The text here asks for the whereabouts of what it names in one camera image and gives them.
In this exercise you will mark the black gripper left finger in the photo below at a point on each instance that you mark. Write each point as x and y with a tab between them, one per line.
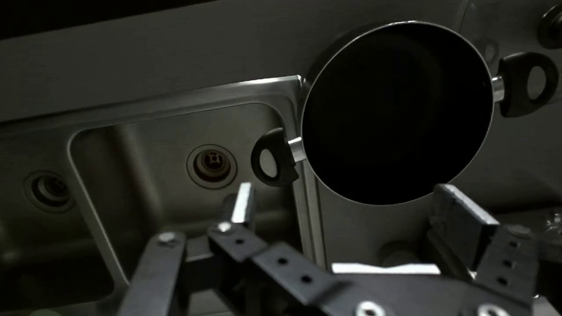
282	272

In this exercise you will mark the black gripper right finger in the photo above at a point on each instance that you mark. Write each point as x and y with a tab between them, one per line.
468	233

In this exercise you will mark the stainless steel double sink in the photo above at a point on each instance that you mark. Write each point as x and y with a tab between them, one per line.
152	151

